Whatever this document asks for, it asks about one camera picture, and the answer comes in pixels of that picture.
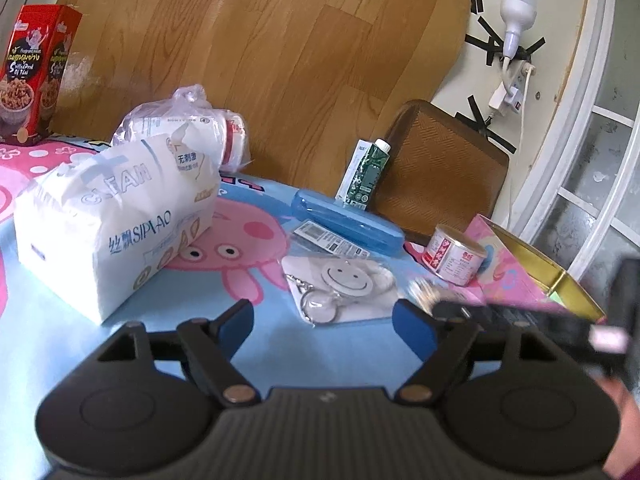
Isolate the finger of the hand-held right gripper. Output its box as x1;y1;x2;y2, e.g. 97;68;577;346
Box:
407;279;631;358

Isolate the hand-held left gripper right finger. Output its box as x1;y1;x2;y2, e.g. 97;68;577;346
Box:
392;300;576;407

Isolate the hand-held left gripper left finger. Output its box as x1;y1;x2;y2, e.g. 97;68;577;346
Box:
95;299;262;407

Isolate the pink box with gold inside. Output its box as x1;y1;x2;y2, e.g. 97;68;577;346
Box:
465;214;609;324

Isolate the smiley keychain packet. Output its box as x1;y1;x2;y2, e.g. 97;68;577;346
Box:
281;221;401;330

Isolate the person's right forearm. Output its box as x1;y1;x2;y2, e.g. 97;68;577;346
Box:
602;377;640;480

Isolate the small tin can red label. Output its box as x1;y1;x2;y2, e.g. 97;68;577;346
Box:
421;224;486;286

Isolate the cartoon pig printed blanket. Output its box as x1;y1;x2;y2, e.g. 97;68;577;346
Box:
0;132;551;396

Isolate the blue plastic case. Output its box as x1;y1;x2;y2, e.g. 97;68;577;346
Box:
291;187;405;257

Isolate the brown woven cushion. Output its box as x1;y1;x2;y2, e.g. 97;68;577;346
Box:
372;100;510;239

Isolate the green and white carton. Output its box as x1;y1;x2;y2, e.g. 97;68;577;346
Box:
335;138;392;210

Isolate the white tissue pack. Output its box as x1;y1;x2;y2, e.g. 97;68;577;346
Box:
13;132;222;324

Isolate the plastic bag of cups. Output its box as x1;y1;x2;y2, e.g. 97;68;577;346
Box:
112;85;251;173

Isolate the white power strip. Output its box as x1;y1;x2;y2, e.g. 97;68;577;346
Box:
502;57;534;114

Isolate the wood-pattern board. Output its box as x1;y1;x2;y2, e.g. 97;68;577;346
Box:
50;0;474;196

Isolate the white light bulb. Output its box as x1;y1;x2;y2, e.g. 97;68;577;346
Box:
500;0;539;59

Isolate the red snack box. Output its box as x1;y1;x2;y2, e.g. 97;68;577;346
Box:
0;4;84;147

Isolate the white cable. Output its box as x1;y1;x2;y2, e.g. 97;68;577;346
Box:
502;67;532;233

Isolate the white window frame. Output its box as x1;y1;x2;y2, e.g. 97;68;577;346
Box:
510;0;640;282

